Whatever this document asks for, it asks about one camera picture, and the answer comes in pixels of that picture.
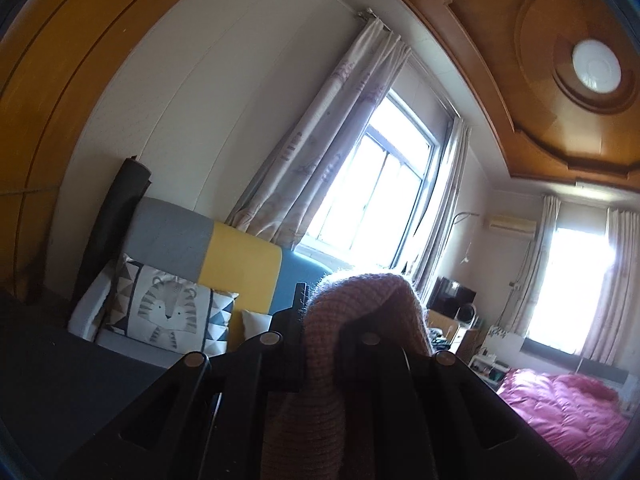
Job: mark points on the white shelf unit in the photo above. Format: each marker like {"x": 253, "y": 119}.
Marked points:
{"x": 487, "y": 367}

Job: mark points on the metal curtain rod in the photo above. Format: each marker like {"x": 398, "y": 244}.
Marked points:
{"x": 367, "y": 14}

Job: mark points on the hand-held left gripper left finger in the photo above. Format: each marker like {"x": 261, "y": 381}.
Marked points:
{"x": 299, "y": 340}

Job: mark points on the white desk fan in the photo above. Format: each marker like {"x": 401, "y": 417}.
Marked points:
{"x": 466, "y": 313}

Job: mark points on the large window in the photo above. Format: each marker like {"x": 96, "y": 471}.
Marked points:
{"x": 380, "y": 180}

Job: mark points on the grey yellow blue headboard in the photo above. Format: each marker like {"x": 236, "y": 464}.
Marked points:
{"x": 240, "y": 260}

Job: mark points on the black monitor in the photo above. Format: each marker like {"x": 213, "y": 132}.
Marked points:
{"x": 452, "y": 297}

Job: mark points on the pink knitted sweater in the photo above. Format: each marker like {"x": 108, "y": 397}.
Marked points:
{"x": 360, "y": 305}

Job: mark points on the wall air conditioner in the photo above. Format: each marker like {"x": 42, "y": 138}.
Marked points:
{"x": 511, "y": 224}

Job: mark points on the deer print pillow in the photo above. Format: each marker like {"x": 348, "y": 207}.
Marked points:
{"x": 256, "y": 325}

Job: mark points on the patterned window curtain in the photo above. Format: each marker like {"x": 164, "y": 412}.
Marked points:
{"x": 445, "y": 200}
{"x": 320, "y": 135}

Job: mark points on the rolled black mat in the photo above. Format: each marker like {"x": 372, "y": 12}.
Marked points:
{"x": 117, "y": 220}

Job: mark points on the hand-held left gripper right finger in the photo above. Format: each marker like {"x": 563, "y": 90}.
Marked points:
{"x": 385, "y": 400}

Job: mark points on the tiger print pillow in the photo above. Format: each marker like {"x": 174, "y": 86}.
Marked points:
{"x": 165, "y": 310}

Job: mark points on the cluttered wooden desk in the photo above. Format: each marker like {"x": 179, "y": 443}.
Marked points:
{"x": 450, "y": 335}

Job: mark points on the round ceiling lamp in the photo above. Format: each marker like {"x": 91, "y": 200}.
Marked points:
{"x": 596, "y": 66}

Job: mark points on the plain white curtain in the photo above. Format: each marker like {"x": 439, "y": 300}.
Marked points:
{"x": 620, "y": 280}
{"x": 537, "y": 260}

